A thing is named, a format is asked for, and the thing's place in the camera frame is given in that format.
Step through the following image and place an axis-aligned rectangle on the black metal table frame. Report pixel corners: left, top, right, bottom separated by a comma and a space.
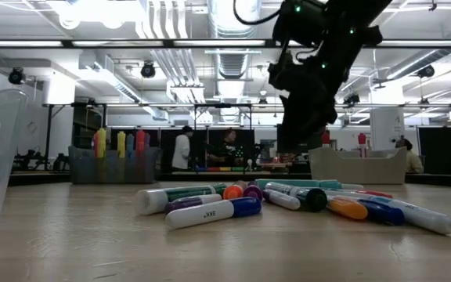
8, 170, 451, 189

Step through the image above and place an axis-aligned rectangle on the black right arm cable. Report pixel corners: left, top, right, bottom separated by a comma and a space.
232, 0, 285, 27

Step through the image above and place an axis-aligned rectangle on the dark green-capped marker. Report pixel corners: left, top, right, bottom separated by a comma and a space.
264, 181, 329, 213

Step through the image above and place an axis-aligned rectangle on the thin white red-capped marker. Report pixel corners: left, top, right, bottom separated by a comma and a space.
350, 190, 394, 199

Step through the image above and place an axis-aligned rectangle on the dark grey plastic bin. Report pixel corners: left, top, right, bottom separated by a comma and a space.
67, 145, 163, 185

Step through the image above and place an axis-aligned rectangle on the white purple-capped marker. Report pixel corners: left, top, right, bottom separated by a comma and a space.
164, 193, 224, 215

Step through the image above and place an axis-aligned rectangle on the yellow highlighter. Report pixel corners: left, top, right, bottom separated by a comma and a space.
116, 130, 127, 159
96, 127, 107, 159

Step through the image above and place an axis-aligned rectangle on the black hanging spotlight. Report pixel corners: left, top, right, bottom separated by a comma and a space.
341, 92, 362, 107
7, 67, 27, 86
140, 61, 157, 79
416, 63, 436, 79

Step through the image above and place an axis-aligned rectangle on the slim teal marker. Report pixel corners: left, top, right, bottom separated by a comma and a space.
254, 178, 343, 190

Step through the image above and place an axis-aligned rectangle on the black monitor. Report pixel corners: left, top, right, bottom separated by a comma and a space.
276, 123, 330, 154

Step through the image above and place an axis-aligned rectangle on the white blue-capped marker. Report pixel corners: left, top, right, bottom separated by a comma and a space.
164, 196, 263, 230

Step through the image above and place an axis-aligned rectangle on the slim red marker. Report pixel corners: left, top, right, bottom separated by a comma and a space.
136, 129, 146, 158

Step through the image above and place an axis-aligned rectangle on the person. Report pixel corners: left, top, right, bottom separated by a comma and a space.
171, 125, 195, 172
208, 128, 247, 168
395, 137, 425, 175

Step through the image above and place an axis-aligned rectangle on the purple marker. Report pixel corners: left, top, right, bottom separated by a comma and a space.
243, 180, 265, 202

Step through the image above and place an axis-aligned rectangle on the silver ventilation duct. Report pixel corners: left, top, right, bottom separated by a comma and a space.
208, 0, 262, 81

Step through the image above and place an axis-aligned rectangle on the white green-capped marker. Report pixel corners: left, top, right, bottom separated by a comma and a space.
133, 183, 229, 217

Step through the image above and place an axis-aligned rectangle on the light blue highlighter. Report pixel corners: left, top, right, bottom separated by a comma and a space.
125, 132, 135, 158

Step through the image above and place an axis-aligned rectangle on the thin white light-blue marker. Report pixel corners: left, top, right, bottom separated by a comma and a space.
368, 194, 451, 237

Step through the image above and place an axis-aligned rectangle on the row of coloured blocks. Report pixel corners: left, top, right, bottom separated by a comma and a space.
196, 165, 246, 172

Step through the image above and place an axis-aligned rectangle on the light grey plastic bin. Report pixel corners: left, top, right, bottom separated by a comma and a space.
308, 146, 408, 185

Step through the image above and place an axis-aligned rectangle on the black overhead beam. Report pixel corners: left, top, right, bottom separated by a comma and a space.
0, 38, 451, 50

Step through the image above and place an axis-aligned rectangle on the thin dark blue marker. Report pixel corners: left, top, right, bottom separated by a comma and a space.
356, 197, 406, 226

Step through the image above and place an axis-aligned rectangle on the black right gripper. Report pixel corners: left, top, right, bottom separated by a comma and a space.
268, 42, 351, 155

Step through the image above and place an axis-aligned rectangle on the thin orange marker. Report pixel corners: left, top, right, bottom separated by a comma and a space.
326, 195, 370, 221

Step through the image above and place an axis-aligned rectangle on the black background frame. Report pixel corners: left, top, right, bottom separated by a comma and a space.
41, 102, 451, 132

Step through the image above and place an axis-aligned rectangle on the white pillar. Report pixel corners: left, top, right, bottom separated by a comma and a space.
369, 107, 407, 153

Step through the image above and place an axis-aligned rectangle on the orange-pink marker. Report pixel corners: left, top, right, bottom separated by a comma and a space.
223, 180, 250, 201

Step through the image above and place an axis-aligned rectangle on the black partition curtain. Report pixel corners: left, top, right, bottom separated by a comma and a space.
417, 125, 451, 176
110, 127, 256, 174

